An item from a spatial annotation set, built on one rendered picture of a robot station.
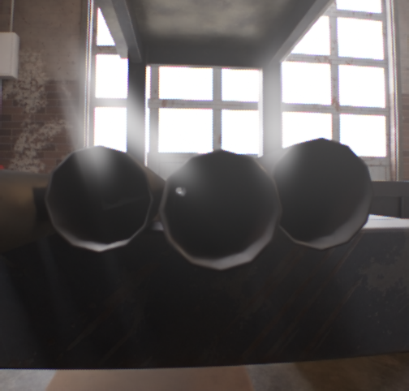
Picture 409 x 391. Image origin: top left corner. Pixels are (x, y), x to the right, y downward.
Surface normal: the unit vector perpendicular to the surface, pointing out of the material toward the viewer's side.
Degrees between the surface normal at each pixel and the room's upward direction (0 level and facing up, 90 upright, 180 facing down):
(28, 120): 90
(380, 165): 90
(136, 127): 90
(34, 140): 90
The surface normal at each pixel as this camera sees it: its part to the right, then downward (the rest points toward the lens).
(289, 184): -0.96, 0.26
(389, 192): 0.08, -0.01
